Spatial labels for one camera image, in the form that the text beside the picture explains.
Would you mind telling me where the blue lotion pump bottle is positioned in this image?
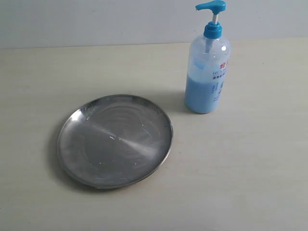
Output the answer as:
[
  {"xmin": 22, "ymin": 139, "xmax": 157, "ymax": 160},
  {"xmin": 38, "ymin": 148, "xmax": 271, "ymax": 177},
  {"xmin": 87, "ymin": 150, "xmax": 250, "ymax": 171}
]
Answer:
[{"xmin": 185, "ymin": 0, "xmax": 231, "ymax": 114}]

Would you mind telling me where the round stainless steel plate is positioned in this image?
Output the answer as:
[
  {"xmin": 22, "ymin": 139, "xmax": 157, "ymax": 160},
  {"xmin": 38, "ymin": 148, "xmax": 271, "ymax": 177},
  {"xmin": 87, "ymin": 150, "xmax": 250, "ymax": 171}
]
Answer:
[{"xmin": 56, "ymin": 94, "xmax": 173, "ymax": 190}]

